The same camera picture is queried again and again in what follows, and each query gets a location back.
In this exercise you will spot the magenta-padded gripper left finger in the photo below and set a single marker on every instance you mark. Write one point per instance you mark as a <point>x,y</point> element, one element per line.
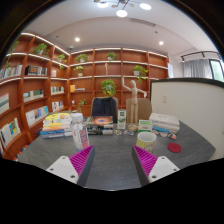
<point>75,163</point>

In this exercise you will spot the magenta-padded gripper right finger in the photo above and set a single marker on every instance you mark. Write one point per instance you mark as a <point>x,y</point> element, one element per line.
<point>150,163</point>

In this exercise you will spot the flat round red coaster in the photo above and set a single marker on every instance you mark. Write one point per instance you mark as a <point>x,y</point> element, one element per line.
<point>174,147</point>

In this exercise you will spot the clear plastic drink bottle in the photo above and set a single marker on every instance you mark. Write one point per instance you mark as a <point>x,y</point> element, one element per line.
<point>79,131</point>

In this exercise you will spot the small green white box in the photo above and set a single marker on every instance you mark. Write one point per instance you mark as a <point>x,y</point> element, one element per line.
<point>145,125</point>

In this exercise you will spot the colourful book stack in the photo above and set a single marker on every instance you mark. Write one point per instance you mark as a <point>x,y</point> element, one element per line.
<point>56,125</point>

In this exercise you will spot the white book stack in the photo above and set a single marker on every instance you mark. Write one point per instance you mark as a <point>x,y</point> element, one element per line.
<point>164,122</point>

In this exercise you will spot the dark book stack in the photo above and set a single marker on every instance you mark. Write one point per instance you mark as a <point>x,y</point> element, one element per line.
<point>99,125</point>

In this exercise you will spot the green and white carton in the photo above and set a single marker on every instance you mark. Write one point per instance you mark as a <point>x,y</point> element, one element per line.
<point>121,119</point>

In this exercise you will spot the tan office chair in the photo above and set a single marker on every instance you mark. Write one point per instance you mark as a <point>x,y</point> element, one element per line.
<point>141,109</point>

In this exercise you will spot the wooden artist mannequin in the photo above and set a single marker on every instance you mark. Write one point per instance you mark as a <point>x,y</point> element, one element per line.
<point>133,103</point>

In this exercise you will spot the dark office chair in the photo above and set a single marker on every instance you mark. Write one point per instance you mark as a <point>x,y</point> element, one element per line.
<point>104,107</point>

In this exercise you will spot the grey window curtain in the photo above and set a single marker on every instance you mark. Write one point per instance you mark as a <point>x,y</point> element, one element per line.
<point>197,68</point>

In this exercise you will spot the ceiling light cluster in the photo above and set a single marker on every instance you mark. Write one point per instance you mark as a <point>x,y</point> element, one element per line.
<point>122,6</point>

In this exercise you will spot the wooden wall shelf unit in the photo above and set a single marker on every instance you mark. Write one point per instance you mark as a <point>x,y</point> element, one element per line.
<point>50,90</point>

